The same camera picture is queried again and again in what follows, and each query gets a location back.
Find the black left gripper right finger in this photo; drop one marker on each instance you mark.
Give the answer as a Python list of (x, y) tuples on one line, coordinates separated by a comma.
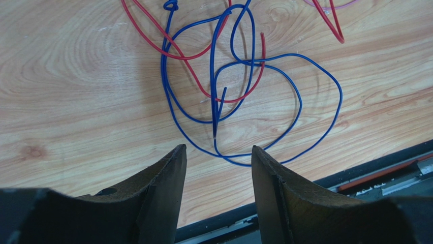
[(293, 209)]

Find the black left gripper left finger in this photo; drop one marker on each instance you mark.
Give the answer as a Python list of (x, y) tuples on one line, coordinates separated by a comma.
[(143, 208)]

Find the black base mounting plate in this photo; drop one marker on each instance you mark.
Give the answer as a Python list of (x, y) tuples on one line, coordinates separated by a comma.
[(405, 173)]

